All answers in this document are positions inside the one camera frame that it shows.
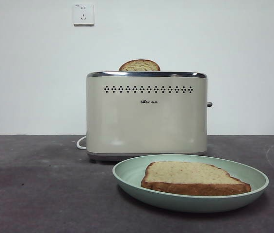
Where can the white wall socket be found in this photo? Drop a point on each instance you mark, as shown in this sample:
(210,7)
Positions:
(84,14)

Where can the toasted bread slice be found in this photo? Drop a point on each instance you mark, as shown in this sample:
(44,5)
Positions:
(190,174)
(139,65)

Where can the cream two-slot toaster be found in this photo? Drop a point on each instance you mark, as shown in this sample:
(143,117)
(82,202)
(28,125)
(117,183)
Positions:
(146,121)

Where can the grey toaster lever knob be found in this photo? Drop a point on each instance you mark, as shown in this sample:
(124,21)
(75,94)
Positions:
(209,104)

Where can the pale green round plate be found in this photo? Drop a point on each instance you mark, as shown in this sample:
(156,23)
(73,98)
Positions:
(129,172)

